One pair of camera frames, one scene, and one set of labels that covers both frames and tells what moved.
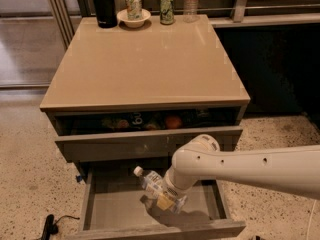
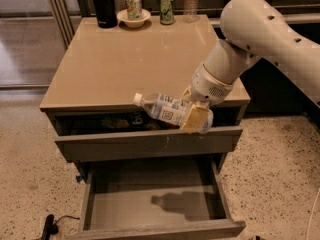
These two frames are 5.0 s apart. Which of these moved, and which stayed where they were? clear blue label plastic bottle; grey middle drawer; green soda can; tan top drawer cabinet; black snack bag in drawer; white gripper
Moved: white gripper; clear blue label plastic bottle
Stayed: green soda can; tan top drawer cabinet; black snack bag in drawer; grey middle drawer
